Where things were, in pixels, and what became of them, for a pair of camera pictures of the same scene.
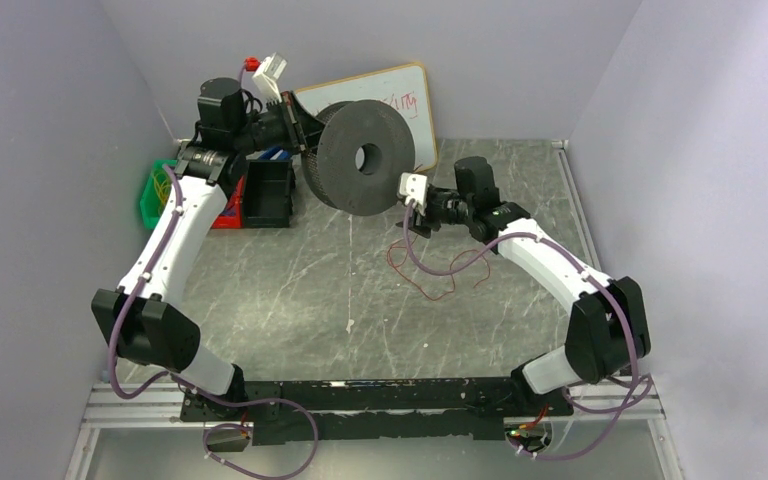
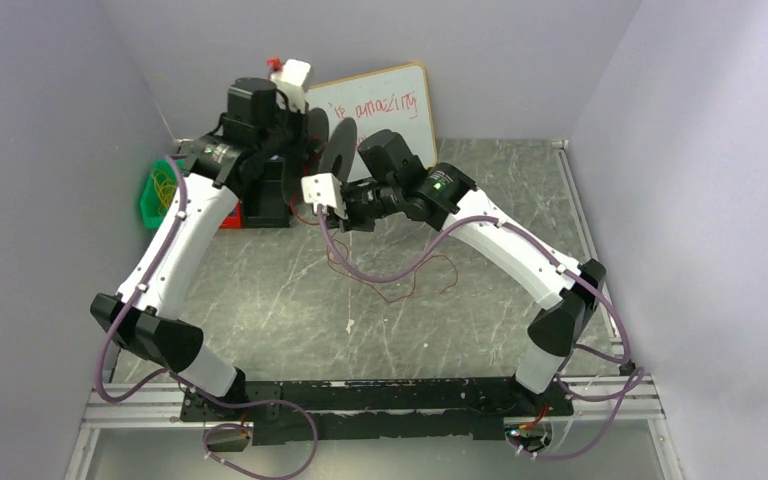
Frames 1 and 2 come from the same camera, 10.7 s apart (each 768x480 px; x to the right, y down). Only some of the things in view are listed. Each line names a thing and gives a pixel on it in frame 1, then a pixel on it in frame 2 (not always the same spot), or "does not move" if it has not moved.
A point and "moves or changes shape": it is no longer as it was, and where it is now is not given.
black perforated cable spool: (330, 164) moves or changes shape
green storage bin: (156, 191) does not move
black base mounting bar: (376, 410) does not move
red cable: (445, 267) to (363, 283)
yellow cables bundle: (162, 187) does not move
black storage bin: (268, 193) does not move
